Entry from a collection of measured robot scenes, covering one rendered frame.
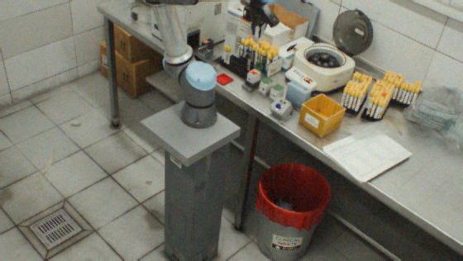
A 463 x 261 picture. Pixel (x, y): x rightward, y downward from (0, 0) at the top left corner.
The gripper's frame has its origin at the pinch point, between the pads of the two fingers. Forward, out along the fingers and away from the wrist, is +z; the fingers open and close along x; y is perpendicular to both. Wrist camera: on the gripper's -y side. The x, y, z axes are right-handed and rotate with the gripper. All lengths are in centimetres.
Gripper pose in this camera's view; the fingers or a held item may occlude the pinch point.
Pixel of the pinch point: (257, 40)
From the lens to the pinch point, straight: 226.8
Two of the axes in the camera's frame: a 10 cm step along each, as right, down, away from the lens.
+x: -7.2, 4.0, -5.7
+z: -0.8, 7.6, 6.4
